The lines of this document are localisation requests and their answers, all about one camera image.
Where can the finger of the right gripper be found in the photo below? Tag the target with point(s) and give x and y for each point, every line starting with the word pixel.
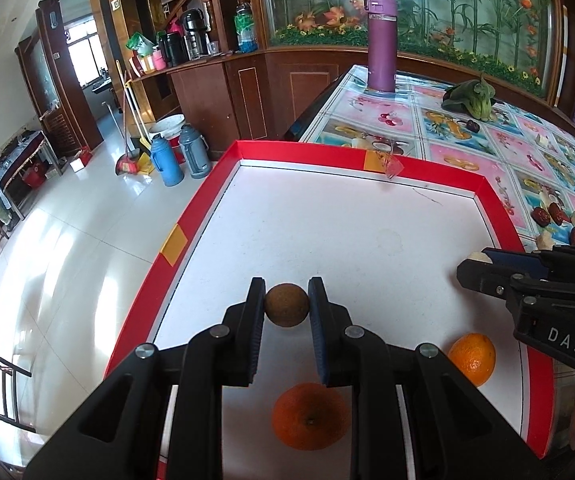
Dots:
pixel 490 279
pixel 515 260

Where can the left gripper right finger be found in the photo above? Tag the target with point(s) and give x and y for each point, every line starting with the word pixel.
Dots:
pixel 328 323

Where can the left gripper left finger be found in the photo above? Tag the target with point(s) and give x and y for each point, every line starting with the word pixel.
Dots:
pixel 242 347

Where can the brown longan fruit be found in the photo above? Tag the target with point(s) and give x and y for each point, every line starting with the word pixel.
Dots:
pixel 286 305

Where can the white yam piece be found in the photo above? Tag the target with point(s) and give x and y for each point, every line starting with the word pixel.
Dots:
pixel 544 241

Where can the floral plastic tablecloth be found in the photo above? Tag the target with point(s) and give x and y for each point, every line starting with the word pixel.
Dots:
pixel 528 161

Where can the red white tray box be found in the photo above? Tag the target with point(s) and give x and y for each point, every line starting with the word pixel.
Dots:
pixel 386 248

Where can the dark plum on table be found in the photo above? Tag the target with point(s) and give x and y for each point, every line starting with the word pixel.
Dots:
pixel 472 126

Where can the green leafy vegetable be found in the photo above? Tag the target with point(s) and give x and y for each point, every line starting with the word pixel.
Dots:
pixel 475 97

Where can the blue thermos flask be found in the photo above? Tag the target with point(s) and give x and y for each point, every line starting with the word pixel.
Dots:
pixel 164 160

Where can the grey-blue thermos flask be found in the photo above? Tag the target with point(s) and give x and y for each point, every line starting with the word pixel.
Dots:
pixel 195 151

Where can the red broom and dustpan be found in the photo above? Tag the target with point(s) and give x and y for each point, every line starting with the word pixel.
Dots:
pixel 134 160

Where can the white plastic basin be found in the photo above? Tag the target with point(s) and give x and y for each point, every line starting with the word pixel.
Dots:
pixel 168 128

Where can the purple thermos bottle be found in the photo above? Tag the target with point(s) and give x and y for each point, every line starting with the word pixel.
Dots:
pixel 382 44

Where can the black coffee maker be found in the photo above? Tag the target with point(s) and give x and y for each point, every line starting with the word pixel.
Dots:
pixel 195 33

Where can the large orange near camera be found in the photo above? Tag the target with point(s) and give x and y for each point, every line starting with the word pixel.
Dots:
pixel 310 417

